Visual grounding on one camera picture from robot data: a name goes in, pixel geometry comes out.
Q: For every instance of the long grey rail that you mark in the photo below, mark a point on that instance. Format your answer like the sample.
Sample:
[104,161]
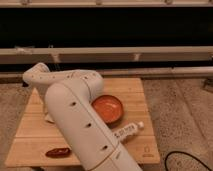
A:
[24,55]

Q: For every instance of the white labelled bottle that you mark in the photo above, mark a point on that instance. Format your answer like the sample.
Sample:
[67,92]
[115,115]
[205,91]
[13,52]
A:
[128,131]

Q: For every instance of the orange ceramic bowl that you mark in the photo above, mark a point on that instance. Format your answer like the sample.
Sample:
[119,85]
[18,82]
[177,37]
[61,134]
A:
[109,108]

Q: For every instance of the wooden table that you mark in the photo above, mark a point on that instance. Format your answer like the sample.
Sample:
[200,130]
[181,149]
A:
[35,136]

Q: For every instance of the white sponge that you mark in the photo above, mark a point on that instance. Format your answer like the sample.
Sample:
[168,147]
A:
[48,118]

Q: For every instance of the dark red oblong object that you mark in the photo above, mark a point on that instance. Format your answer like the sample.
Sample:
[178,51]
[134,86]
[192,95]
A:
[58,152]

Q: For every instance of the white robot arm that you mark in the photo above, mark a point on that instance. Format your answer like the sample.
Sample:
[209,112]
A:
[67,96]

